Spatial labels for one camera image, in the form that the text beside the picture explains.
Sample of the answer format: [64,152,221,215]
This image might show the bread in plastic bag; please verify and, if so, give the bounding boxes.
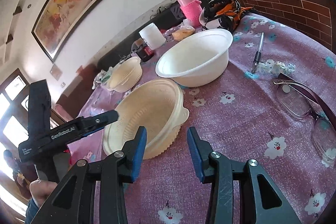
[171,26,195,42]

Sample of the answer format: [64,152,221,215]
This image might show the small wall plaque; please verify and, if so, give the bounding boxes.
[50,64,63,81]

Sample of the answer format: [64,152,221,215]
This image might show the wooden glass door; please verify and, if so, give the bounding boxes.
[0,68,34,188]

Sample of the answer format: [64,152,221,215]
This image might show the framed horse painting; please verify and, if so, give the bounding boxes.
[31,0,102,62]

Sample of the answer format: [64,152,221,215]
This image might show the black red jar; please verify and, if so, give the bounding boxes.
[131,38,154,63]

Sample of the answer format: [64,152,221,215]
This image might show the brown armchair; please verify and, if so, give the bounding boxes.
[54,64,98,121]

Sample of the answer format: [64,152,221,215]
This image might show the white deep foam bowl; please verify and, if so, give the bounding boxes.
[155,29,233,88]

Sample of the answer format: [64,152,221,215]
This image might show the person left hand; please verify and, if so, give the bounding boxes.
[30,180,58,207]

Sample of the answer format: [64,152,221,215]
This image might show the cream plastic bowl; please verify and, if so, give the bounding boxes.
[102,79,189,160]

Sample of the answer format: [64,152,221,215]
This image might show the white crumpled cloth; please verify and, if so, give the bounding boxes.
[92,67,113,90]

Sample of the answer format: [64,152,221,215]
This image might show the purple frame eyeglasses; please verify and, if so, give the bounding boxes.
[273,73,335,166]

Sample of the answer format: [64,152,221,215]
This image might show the pink knitted thermos bottle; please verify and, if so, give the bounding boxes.
[177,0,203,27]

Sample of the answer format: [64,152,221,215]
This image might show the silver ballpoint pen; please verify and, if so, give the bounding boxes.
[251,32,264,74]

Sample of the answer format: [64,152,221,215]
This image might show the black sofa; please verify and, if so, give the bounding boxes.
[97,0,216,70]

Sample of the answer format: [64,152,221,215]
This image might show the black orange patterned hat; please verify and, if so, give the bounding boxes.
[199,0,255,33]

